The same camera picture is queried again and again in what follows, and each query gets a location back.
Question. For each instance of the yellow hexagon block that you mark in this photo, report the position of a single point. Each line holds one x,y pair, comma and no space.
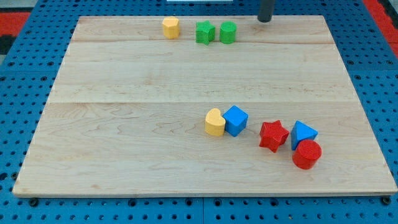
171,27

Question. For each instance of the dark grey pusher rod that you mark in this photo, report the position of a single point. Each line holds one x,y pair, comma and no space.
266,10

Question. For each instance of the green star block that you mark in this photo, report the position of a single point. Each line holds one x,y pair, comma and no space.
205,32

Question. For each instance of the blue triangle block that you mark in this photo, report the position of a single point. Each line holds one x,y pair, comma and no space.
300,132

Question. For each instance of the green cylinder block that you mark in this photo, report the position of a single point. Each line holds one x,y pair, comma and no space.
228,32

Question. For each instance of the red star block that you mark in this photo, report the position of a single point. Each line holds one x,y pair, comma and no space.
272,135

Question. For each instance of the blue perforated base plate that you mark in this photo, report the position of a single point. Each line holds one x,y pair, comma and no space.
30,68

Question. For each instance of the yellow heart block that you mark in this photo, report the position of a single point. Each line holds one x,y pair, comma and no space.
214,122

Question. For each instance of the red cylinder block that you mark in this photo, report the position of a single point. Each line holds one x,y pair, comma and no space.
307,154

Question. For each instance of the blue cube block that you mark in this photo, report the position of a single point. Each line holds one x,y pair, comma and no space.
236,120

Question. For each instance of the light wooden board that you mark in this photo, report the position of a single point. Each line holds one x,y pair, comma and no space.
126,114

